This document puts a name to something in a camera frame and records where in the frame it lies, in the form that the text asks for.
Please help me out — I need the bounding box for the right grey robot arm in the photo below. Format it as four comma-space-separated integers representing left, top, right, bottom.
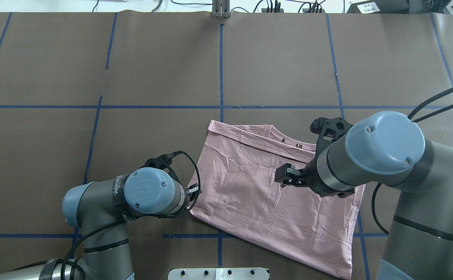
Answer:
274, 110, 453, 280

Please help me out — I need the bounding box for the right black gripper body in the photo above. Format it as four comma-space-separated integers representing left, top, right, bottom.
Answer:
291, 165, 318, 191

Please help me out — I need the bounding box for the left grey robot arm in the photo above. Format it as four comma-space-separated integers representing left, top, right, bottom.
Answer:
0, 167, 201, 280

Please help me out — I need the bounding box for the brown table cover sheet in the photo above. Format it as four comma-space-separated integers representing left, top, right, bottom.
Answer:
0, 10, 453, 273

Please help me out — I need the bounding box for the white mounting plate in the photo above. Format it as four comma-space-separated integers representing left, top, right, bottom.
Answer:
167, 267, 271, 280

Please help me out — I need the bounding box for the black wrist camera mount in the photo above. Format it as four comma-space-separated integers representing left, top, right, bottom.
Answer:
141, 151, 180, 183

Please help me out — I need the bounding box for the aluminium frame post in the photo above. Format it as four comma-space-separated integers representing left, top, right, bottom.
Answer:
211, 0, 231, 18

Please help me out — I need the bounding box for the black power box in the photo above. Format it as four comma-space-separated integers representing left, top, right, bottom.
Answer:
345, 0, 410, 14

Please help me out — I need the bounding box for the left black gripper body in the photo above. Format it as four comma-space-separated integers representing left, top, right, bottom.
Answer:
185, 185, 200, 203

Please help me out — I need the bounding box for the pink Snoopy t-shirt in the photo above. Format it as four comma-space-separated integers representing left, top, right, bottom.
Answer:
189, 120, 365, 280

